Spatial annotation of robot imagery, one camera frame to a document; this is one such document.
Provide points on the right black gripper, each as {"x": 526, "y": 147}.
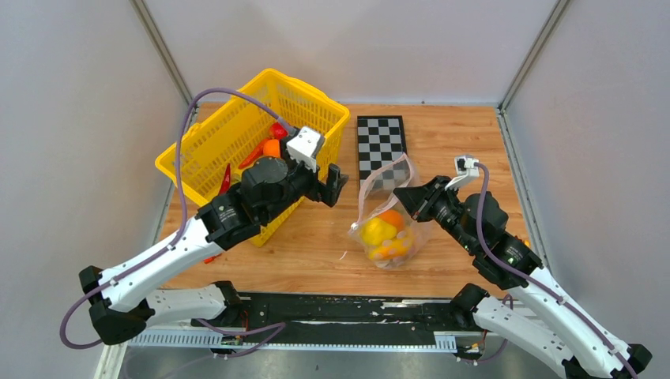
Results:
{"x": 415, "y": 200}

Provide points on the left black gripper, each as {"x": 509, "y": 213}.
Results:
{"x": 329, "y": 193}

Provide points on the orange tangerine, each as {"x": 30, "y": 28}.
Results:
{"x": 394, "y": 218}
{"x": 271, "y": 148}

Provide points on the clear zip top bag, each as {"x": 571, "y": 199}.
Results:
{"x": 376, "y": 196}

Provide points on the yellow lemon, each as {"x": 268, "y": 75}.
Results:
{"x": 375, "y": 231}

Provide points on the yellow orange mango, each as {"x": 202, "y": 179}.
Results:
{"x": 390, "y": 249}

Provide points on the yellow plastic basket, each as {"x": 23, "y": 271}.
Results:
{"x": 197, "y": 161}

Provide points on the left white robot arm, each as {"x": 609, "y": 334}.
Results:
{"x": 128, "y": 298}

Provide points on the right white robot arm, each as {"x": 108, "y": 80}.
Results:
{"x": 569, "y": 340}

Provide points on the black white checkerboard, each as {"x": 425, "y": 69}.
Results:
{"x": 380, "y": 140}

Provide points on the red apple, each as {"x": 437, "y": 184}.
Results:
{"x": 277, "y": 131}

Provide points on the orange carrot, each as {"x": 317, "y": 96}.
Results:
{"x": 255, "y": 153}

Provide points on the red chili pepper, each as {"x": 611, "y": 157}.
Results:
{"x": 226, "y": 181}

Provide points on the small orange item on table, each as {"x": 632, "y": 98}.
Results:
{"x": 209, "y": 259}

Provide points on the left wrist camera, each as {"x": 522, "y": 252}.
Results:
{"x": 305, "y": 146}

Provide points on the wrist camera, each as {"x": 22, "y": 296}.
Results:
{"x": 305, "y": 146}
{"x": 466, "y": 171}

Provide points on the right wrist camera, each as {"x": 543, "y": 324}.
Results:
{"x": 466, "y": 171}

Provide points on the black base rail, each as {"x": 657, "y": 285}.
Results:
{"x": 299, "y": 322}

